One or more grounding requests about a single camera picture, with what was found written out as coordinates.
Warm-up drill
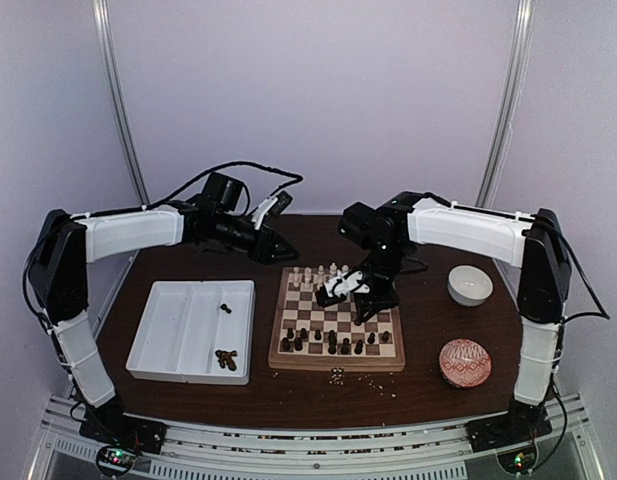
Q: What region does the left aluminium corner post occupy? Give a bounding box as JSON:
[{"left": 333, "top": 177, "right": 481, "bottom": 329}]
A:
[{"left": 92, "top": 0, "right": 150, "bottom": 206}]

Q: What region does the wooden chess board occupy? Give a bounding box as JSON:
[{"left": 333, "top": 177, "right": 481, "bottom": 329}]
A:
[{"left": 268, "top": 267, "right": 406, "bottom": 373}]

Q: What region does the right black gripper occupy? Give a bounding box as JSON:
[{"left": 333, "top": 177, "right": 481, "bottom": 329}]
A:
[{"left": 354, "top": 242, "right": 409, "bottom": 321}]

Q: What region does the dark chess pieces lower pile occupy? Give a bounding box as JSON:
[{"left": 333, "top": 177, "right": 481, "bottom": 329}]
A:
[{"left": 215, "top": 350, "right": 238, "bottom": 372}]

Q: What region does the aluminium front rail frame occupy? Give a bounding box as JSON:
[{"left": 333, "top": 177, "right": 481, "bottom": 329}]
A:
[{"left": 24, "top": 395, "right": 607, "bottom": 479}]

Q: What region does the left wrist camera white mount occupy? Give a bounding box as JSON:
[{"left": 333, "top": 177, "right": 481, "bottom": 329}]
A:
[{"left": 250, "top": 190, "right": 293, "bottom": 230}]

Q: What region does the right wrist camera with cable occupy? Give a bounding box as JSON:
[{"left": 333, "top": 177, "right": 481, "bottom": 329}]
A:
[{"left": 315, "top": 270, "right": 370, "bottom": 308}]

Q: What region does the aluminium corner post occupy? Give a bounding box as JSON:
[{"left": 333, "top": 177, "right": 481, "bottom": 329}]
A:
[
  {"left": 475, "top": 0, "right": 536, "bottom": 208},
  {"left": 92, "top": 0, "right": 150, "bottom": 206}
]

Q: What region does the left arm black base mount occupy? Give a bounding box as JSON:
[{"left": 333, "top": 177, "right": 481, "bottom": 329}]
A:
[{"left": 79, "top": 415, "right": 167, "bottom": 455}]

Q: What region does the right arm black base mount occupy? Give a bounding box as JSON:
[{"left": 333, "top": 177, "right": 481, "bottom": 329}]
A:
[{"left": 465, "top": 414, "right": 553, "bottom": 453}]

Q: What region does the white plastic divided tray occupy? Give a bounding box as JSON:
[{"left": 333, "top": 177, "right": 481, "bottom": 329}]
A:
[{"left": 126, "top": 280, "right": 256, "bottom": 386}]

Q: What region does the white ceramic bowl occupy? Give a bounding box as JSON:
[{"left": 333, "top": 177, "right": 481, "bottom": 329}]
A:
[{"left": 447, "top": 265, "right": 493, "bottom": 307}]

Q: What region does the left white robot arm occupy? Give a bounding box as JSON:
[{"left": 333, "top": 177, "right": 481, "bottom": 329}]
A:
[{"left": 22, "top": 167, "right": 303, "bottom": 444}]

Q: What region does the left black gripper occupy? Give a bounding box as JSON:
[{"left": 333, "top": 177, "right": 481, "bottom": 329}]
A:
[{"left": 212, "top": 212, "right": 299, "bottom": 265}]

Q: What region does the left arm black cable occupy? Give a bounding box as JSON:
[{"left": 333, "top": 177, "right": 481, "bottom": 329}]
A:
[{"left": 142, "top": 160, "right": 305, "bottom": 211}]

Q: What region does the right aluminium corner post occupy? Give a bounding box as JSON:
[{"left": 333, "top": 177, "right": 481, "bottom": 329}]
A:
[{"left": 475, "top": 0, "right": 536, "bottom": 208}]

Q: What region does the red patterned bowl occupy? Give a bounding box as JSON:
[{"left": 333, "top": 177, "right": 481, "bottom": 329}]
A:
[{"left": 438, "top": 338, "right": 492, "bottom": 389}]

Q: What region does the white chess pieces group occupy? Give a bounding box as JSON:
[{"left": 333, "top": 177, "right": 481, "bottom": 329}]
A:
[{"left": 288, "top": 263, "right": 350, "bottom": 293}]

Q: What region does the dark chess piece corner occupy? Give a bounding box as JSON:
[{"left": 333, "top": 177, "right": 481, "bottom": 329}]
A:
[{"left": 281, "top": 337, "right": 291, "bottom": 352}]

